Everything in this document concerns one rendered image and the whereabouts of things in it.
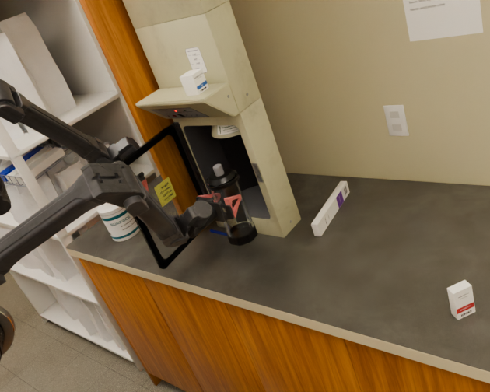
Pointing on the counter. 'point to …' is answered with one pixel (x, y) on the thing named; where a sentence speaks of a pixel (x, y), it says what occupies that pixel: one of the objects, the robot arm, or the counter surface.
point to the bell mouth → (224, 131)
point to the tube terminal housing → (274, 176)
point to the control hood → (215, 97)
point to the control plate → (180, 113)
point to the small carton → (194, 82)
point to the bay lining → (220, 154)
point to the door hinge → (190, 157)
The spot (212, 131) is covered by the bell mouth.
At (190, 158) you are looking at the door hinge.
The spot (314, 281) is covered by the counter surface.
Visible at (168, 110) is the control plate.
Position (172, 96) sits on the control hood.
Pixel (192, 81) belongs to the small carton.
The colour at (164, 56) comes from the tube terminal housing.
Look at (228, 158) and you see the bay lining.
